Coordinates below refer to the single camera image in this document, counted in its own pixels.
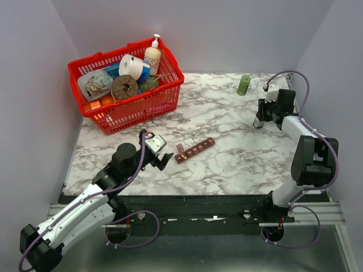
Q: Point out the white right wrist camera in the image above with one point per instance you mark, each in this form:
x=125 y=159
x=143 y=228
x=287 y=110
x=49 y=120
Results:
x=271 y=91

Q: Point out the white pump lotion bottle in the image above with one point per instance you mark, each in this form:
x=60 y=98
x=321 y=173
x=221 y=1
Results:
x=153 y=55

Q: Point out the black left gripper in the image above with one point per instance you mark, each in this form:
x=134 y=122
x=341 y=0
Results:
x=161 y=164

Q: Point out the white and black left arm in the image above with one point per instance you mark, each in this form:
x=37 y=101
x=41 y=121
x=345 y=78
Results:
x=45 y=245

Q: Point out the white printed snack bag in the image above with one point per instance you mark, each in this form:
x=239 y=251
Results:
x=95 y=84

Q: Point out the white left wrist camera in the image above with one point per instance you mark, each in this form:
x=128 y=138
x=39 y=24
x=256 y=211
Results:
x=155 y=143

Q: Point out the orange fruit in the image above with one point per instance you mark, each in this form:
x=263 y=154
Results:
x=107 y=100

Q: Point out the white toilet paper roll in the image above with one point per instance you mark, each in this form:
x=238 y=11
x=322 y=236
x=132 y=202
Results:
x=137 y=68

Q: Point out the green leafy vegetable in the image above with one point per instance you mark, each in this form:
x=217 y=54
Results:
x=150 y=83

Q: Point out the blue package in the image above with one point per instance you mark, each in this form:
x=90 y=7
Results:
x=112 y=70

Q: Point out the red plastic shopping basket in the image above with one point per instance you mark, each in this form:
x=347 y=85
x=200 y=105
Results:
x=142 y=107

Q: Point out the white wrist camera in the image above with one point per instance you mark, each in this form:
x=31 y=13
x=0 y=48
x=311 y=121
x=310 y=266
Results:
x=155 y=143
x=271 y=91

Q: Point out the aluminium extrusion rail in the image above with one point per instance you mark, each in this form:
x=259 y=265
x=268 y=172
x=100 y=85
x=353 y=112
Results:
x=303 y=214

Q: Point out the green cylindrical bottle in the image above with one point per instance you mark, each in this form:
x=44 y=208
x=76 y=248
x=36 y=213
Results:
x=243 y=85

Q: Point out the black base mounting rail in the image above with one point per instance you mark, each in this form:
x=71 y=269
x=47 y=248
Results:
x=192 y=215

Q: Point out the small orange box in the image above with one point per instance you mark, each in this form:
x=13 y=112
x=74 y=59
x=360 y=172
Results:
x=95 y=105

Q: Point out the white pill bottle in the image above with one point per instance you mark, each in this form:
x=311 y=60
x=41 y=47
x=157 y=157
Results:
x=257 y=123

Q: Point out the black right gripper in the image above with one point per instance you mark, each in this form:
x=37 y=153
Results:
x=260 y=114

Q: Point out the red weekly pill organizer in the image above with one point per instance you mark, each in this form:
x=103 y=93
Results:
x=185 y=154

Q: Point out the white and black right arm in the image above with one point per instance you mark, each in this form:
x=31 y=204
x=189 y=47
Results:
x=314 y=164

